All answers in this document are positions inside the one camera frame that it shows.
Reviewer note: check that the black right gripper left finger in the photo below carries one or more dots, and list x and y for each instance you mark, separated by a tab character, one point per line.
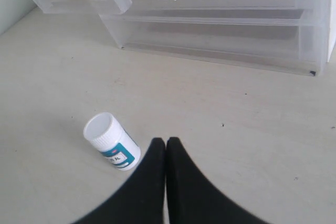
141	198

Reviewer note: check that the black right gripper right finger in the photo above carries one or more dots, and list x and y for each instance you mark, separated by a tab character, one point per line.
192	198

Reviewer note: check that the white capped medicine bottle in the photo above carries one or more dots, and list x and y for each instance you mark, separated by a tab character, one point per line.
107	136

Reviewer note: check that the translucent plastic drawer cabinet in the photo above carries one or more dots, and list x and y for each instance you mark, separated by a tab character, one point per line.
313	14

